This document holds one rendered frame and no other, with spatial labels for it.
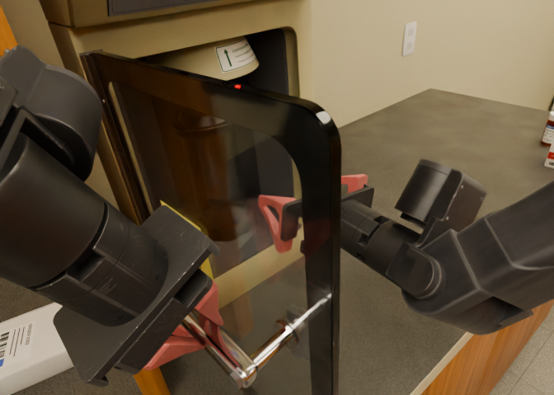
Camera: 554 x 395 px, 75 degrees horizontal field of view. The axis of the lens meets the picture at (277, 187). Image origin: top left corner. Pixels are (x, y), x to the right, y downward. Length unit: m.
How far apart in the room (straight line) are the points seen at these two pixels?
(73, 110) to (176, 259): 0.10
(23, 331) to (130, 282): 0.54
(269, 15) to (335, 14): 0.72
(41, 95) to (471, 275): 0.30
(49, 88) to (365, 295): 0.57
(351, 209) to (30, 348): 0.53
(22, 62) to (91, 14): 0.15
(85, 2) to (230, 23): 0.18
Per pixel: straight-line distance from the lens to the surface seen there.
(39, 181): 0.18
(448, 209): 0.36
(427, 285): 0.31
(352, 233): 0.40
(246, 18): 0.51
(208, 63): 0.51
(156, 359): 0.25
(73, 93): 0.25
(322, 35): 1.21
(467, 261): 0.31
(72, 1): 0.38
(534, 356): 1.93
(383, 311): 0.66
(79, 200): 0.20
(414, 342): 0.63
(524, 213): 0.31
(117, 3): 0.40
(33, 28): 0.86
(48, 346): 0.70
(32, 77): 0.25
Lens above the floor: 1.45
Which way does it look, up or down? 32 degrees down
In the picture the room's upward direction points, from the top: 6 degrees counter-clockwise
